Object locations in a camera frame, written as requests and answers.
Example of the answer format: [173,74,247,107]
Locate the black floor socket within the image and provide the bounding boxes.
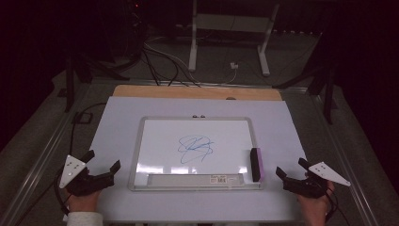
[72,111,94,124]

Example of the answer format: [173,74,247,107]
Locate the person's left hand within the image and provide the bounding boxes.
[66,189,103,215]

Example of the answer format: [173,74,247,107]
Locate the white metal stand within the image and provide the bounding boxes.
[187,0,280,77]

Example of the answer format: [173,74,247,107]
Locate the black floor cables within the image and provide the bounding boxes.
[140,46,201,89]

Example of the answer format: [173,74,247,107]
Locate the white cable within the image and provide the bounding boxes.
[143,41,238,87]

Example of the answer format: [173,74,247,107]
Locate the person's right hand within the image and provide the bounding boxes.
[296,180,336,226]

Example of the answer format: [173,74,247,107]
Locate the black stand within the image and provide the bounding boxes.
[272,60,340,125]
[63,51,131,113]

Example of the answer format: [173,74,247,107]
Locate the whiteboard with grey frame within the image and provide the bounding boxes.
[127,116,264,192]

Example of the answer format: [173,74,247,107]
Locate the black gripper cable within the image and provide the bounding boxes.
[52,102,108,218]
[324,187,351,226]

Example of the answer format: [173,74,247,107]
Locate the black and purple eraser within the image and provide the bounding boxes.
[249,147,265,184]

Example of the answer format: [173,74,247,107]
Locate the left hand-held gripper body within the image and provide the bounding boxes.
[59,154,116,198]

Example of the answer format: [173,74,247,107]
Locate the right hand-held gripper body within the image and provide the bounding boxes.
[282,161,352,200]

